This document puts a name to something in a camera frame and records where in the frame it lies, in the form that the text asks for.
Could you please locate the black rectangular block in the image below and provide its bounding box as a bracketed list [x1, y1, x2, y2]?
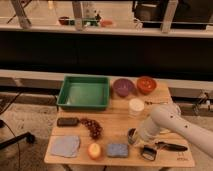
[57, 118, 79, 127]

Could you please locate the white plastic cup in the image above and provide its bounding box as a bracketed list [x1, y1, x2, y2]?
[129, 98, 144, 116]

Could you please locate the red orange bowl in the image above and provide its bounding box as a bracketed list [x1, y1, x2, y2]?
[137, 76, 157, 95]

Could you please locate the green plastic tray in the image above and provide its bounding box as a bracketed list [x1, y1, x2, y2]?
[57, 76, 110, 110]

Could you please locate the black handled knife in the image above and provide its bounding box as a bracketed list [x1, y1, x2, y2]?
[155, 141, 188, 152]

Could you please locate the purple bowl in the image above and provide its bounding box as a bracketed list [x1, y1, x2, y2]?
[112, 78, 135, 97]

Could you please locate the blue sponge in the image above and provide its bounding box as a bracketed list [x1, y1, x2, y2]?
[107, 143, 129, 158]

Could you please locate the dark metal cup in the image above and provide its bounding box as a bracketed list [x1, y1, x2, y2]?
[127, 128, 136, 145]

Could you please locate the blue grey cloth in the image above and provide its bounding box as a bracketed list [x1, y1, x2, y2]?
[50, 135, 80, 158]

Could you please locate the yellow red apple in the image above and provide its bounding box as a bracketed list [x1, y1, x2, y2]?
[87, 143, 102, 160]

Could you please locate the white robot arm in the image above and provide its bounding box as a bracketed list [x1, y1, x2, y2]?
[136, 104, 213, 158]

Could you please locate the wooden table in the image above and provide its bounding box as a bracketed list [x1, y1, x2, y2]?
[44, 94, 195, 167]

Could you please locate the black chair base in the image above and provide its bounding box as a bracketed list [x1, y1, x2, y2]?
[0, 120, 35, 150]

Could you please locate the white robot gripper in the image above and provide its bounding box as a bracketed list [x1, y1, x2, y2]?
[136, 117, 160, 142]

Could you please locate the bunch of dark grapes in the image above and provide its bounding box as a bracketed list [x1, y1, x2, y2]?
[80, 118, 103, 140]

